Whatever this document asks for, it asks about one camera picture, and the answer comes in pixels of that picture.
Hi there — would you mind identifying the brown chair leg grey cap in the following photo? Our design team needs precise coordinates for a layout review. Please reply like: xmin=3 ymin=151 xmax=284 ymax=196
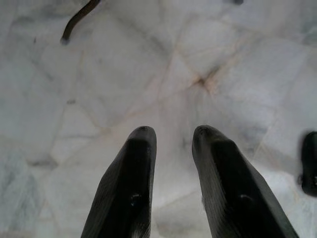
xmin=60 ymin=0 xmax=102 ymax=47

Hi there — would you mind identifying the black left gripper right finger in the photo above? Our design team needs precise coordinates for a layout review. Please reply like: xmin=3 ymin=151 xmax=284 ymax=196
xmin=192 ymin=125 xmax=299 ymax=238

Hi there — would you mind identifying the black robot left foot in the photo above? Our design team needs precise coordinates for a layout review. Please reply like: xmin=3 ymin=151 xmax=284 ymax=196
xmin=298 ymin=131 xmax=317 ymax=198

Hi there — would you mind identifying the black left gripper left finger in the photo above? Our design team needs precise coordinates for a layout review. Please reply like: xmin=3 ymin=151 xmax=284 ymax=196
xmin=81 ymin=125 xmax=158 ymax=238

